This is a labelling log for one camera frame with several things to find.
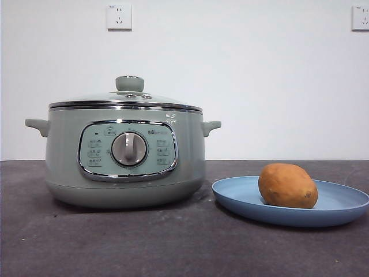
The brown potato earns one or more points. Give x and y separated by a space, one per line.
288 184

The white wall socket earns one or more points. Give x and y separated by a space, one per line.
120 17
361 18

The blue round plate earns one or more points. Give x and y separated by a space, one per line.
236 196

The pale green electric steamer pot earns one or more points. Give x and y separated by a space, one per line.
66 150

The glass lid with green knob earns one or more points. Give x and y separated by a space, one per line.
129 84

